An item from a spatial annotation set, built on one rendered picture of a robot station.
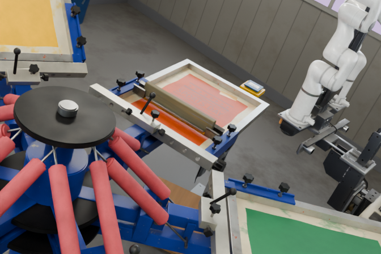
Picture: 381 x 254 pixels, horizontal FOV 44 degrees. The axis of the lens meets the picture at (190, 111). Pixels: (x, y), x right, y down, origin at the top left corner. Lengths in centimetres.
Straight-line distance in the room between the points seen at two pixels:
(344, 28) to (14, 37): 146
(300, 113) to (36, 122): 134
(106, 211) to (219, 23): 426
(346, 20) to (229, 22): 328
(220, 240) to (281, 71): 360
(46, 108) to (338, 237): 128
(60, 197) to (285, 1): 397
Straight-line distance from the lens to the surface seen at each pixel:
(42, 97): 155
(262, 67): 519
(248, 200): 200
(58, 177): 138
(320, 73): 224
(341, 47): 224
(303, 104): 231
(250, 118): 251
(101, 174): 142
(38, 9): 230
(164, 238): 174
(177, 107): 227
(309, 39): 490
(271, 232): 193
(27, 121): 143
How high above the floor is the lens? 215
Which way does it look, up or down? 30 degrees down
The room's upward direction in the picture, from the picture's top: 20 degrees clockwise
